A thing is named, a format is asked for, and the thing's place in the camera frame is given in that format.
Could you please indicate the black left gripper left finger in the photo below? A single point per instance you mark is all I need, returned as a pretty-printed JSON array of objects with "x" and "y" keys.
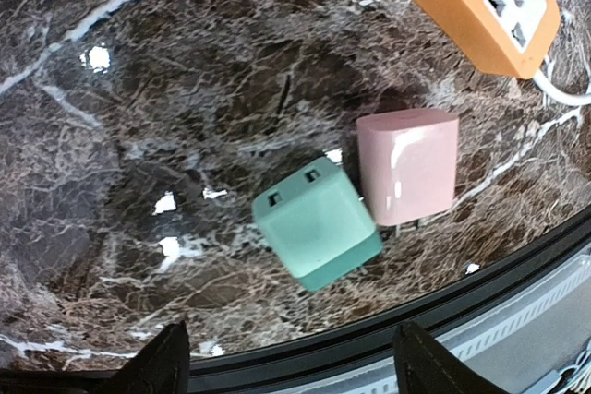
[{"x": 162, "y": 366}]

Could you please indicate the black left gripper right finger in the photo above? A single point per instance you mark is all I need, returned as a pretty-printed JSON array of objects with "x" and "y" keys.
[{"x": 423, "y": 365}]

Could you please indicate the green charger plug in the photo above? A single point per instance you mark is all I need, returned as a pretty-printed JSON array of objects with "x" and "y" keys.
[{"x": 315, "y": 223}]

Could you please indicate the pink charger plug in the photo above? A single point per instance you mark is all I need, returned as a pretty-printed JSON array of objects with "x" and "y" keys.
[{"x": 407, "y": 163}]

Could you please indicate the white slotted cable duct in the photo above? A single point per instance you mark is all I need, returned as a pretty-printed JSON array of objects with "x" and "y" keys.
[{"x": 539, "y": 340}]

